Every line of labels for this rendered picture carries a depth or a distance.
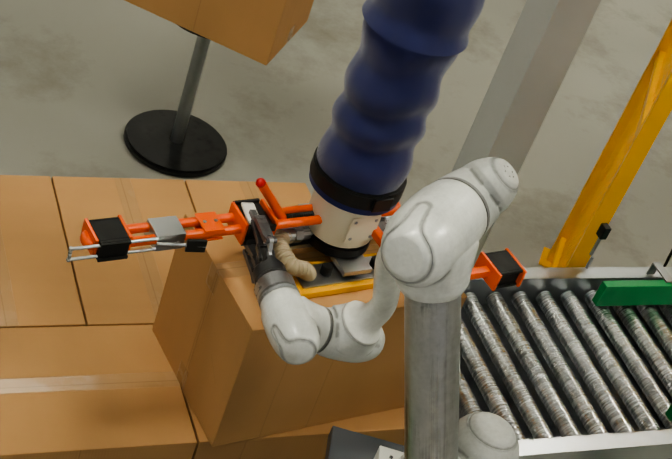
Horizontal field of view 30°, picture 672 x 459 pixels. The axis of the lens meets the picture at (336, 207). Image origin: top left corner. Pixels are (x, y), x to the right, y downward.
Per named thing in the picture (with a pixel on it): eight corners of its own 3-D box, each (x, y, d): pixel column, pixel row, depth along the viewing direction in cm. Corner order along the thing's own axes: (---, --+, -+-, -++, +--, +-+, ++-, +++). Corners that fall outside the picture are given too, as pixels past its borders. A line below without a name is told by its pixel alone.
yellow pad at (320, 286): (394, 255, 312) (401, 240, 309) (414, 282, 306) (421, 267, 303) (276, 271, 294) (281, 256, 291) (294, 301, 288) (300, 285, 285)
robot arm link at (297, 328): (247, 314, 266) (296, 326, 274) (266, 368, 255) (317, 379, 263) (274, 279, 262) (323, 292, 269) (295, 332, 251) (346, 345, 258)
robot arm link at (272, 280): (254, 317, 268) (247, 297, 272) (294, 316, 272) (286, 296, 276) (265, 286, 262) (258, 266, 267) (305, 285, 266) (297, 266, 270)
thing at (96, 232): (116, 231, 273) (121, 214, 270) (128, 254, 268) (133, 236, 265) (80, 235, 268) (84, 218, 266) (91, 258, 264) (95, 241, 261)
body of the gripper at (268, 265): (261, 268, 267) (250, 239, 273) (251, 297, 272) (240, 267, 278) (294, 268, 270) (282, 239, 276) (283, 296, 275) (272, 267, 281)
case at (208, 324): (346, 300, 356) (390, 192, 333) (415, 405, 331) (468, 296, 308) (151, 329, 325) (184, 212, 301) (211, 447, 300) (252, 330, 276)
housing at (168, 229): (171, 229, 279) (175, 213, 277) (183, 249, 275) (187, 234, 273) (142, 232, 276) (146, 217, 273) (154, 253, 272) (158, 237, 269)
